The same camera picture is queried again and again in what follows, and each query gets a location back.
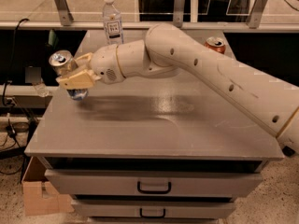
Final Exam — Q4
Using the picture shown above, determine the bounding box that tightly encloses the grey drawer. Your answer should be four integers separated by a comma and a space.
45, 170, 263, 198
71, 200, 235, 219

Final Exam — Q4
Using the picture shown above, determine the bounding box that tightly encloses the upper grey drawer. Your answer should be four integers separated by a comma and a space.
45, 170, 263, 198

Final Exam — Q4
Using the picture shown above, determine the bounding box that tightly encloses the silver blue redbull can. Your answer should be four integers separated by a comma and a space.
49, 49, 88, 101

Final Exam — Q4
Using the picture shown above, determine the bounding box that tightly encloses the metal bracket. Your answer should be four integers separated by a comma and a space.
247, 0, 268, 29
173, 0, 185, 28
54, 0, 74, 26

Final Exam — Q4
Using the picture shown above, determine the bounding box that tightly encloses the middle metal bracket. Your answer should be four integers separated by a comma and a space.
173, 0, 185, 28

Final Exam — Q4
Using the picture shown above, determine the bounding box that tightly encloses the black drawer handle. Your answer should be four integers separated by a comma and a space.
136, 181, 172, 195
139, 208, 166, 218

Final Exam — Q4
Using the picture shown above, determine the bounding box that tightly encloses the left metal bracket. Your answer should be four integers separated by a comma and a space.
54, 0, 74, 26

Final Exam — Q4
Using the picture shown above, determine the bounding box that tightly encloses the brown cardboard box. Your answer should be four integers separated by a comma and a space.
21, 157, 74, 217

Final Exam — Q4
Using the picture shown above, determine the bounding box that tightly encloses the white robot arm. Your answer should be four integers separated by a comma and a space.
57, 23, 299, 151

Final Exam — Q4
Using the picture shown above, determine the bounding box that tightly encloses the black upper drawer handle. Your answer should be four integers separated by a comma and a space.
136, 181, 172, 195

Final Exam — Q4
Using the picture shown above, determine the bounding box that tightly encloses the small clear bottle on ledge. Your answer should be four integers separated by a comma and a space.
33, 81, 50, 97

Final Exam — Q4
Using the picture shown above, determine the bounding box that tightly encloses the lower grey drawer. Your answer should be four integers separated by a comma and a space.
71, 200, 235, 219

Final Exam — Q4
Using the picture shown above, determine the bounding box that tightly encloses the clear water bottle white label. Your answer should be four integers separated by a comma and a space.
102, 0, 123, 45

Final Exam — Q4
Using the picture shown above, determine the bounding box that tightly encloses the right metal bracket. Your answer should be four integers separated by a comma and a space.
247, 0, 268, 29

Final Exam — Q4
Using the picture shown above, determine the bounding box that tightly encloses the red coke can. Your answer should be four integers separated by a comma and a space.
205, 36, 226, 54

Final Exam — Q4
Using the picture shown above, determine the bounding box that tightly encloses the black lower drawer handle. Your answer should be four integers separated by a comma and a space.
139, 208, 166, 218

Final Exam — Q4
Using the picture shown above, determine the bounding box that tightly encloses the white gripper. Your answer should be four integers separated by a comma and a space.
56, 45, 125, 90

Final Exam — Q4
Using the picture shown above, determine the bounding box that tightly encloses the black cable on left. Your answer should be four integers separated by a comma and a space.
0, 17, 36, 175

